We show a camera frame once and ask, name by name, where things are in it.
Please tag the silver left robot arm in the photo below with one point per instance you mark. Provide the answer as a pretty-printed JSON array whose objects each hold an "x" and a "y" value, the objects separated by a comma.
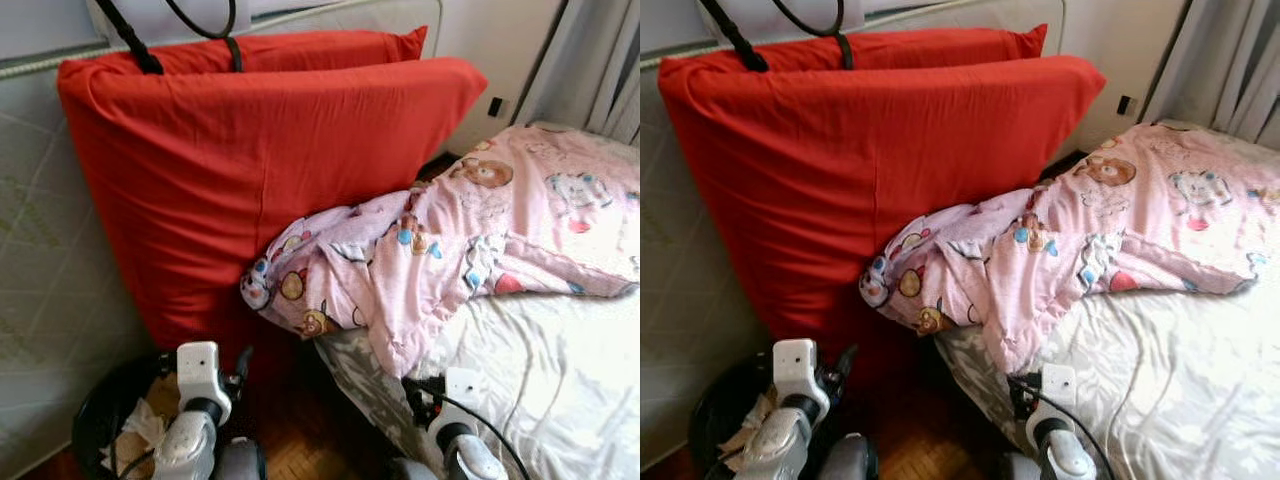
[
  {"x": 185, "y": 445},
  {"x": 780, "y": 445}
]

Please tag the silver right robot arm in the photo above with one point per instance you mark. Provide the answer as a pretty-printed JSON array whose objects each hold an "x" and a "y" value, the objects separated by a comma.
[
  {"x": 1065, "y": 455},
  {"x": 470, "y": 455}
]

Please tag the silver robot right leg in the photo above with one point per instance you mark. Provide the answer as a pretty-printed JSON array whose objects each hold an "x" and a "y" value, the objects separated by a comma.
[
  {"x": 1020, "y": 468},
  {"x": 410, "y": 470}
]

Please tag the silver robot leg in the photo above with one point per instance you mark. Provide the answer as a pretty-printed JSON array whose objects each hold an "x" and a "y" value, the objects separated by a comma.
[
  {"x": 850, "y": 460},
  {"x": 240, "y": 462},
  {"x": 410, "y": 470},
  {"x": 1020, "y": 468}
]

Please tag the silver robot left leg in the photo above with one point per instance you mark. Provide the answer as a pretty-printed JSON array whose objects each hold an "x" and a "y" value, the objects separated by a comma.
[
  {"x": 850, "y": 460},
  {"x": 240, "y": 462}
]

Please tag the crumpled paper waste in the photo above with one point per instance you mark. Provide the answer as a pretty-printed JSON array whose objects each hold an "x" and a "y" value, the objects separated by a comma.
[
  {"x": 140, "y": 425},
  {"x": 745, "y": 435}
]

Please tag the black waste bin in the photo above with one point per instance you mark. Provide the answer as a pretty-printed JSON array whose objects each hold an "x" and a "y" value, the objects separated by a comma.
[
  {"x": 100, "y": 400},
  {"x": 710, "y": 410}
]

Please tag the beige floral bed cover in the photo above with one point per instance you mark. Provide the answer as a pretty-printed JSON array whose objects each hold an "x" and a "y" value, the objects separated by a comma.
[
  {"x": 560, "y": 380},
  {"x": 1180, "y": 380}
]

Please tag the large red covered cushion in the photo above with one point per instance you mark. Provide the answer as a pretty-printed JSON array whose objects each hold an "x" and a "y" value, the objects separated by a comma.
[
  {"x": 860, "y": 180},
  {"x": 250, "y": 180}
]

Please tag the pink cartoon print blanket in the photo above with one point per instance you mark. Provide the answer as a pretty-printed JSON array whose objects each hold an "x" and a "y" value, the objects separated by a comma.
[
  {"x": 1140, "y": 215},
  {"x": 520, "y": 220}
]

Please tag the flat red covered cushion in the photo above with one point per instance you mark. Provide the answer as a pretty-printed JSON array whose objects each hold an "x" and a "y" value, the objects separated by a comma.
[
  {"x": 920, "y": 48},
  {"x": 300, "y": 52}
]

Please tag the grey pleated curtain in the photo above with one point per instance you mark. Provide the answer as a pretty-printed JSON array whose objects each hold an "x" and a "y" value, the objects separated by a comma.
[
  {"x": 1220, "y": 70},
  {"x": 590, "y": 70}
]

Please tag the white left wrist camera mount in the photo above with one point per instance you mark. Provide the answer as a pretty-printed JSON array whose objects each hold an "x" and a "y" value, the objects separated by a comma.
[
  {"x": 200, "y": 375},
  {"x": 800, "y": 370}
]

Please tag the dark wall socket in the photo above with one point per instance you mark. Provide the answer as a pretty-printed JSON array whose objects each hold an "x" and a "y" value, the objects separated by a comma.
[
  {"x": 1127, "y": 105},
  {"x": 496, "y": 107}
]

